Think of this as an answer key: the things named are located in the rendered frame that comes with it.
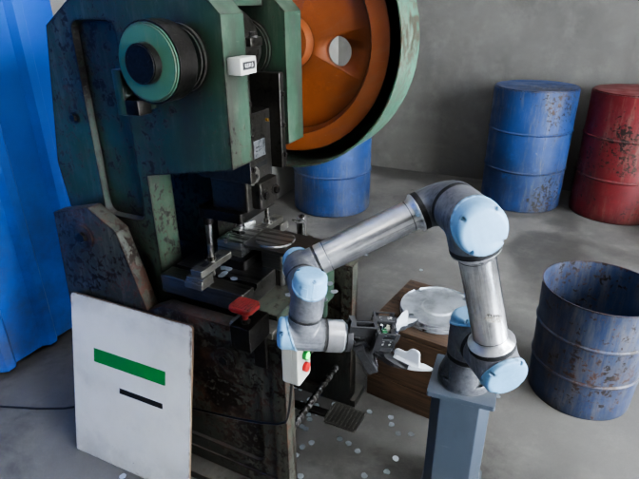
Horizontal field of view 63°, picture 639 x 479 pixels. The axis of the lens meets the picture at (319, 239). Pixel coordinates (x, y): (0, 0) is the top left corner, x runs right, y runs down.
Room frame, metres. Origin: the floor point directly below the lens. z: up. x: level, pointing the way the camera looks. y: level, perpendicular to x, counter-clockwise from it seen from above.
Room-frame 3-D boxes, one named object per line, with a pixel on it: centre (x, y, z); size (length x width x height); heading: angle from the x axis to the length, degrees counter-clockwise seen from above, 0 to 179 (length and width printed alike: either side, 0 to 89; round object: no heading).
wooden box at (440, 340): (1.70, -0.46, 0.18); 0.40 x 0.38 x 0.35; 56
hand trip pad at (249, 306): (1.13, 0.19, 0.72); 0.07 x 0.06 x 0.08; 64
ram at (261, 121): (1.51, 0.21, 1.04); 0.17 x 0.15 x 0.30; 64
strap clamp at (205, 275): (1.37, 0.33, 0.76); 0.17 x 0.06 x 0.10; 154
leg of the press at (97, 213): (1.35, 0.50, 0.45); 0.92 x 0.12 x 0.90; 64
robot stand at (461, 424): (1.20, -0.42, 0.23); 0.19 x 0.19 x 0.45; 68
